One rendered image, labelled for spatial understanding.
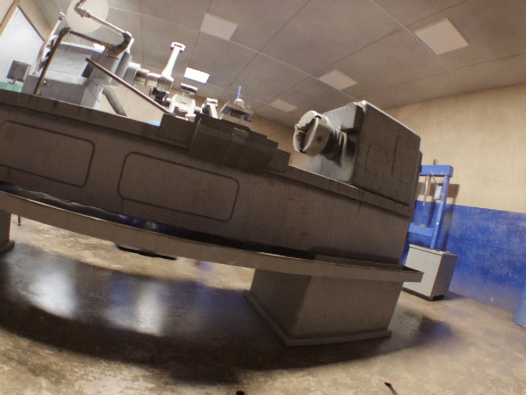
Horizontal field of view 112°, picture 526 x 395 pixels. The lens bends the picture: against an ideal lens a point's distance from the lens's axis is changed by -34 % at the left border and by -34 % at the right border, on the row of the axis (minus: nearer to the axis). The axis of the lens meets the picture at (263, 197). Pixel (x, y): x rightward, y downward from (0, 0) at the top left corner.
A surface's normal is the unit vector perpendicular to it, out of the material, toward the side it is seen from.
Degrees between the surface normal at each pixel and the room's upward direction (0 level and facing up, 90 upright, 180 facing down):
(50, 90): 90
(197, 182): 90
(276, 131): 90
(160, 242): 90
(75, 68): 70
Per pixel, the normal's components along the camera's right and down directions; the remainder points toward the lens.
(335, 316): 0.37, 0.08
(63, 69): 0.44, -0.33
